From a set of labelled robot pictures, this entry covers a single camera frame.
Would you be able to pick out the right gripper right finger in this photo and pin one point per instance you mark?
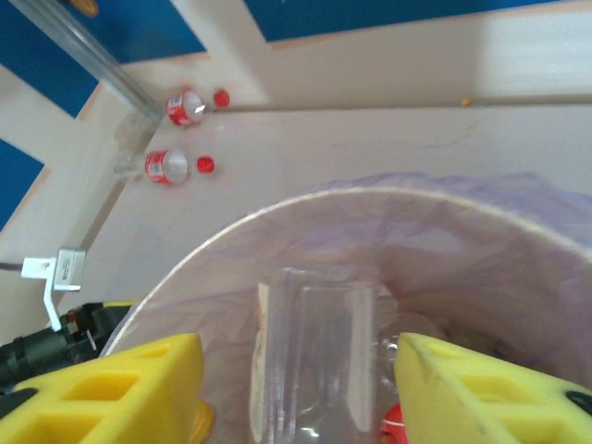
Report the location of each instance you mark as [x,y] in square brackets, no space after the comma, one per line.
[439,407]

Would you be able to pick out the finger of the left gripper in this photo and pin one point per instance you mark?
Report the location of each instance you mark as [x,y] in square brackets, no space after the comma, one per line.
[120,304]

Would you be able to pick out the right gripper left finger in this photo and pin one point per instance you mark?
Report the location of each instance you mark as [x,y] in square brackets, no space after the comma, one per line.
[162,416]

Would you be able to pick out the red label plastic bottle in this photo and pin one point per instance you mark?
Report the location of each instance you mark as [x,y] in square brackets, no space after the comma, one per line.
[185,108]
[164,166]
[393,423]

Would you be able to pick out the beige label green band bottle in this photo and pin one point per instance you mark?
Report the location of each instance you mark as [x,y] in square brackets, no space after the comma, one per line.
[319,351]

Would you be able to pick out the white bin with liner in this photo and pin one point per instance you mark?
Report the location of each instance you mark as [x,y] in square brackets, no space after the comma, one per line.
[416,259]

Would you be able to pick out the white plastic waste bin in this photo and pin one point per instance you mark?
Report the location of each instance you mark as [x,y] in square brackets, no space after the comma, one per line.
[532,240]

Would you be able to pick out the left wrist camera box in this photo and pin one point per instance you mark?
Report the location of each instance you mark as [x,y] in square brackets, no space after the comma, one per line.
[69,270]

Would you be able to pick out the aluminium frame post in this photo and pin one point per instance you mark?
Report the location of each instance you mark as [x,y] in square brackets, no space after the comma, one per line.
[92,55]

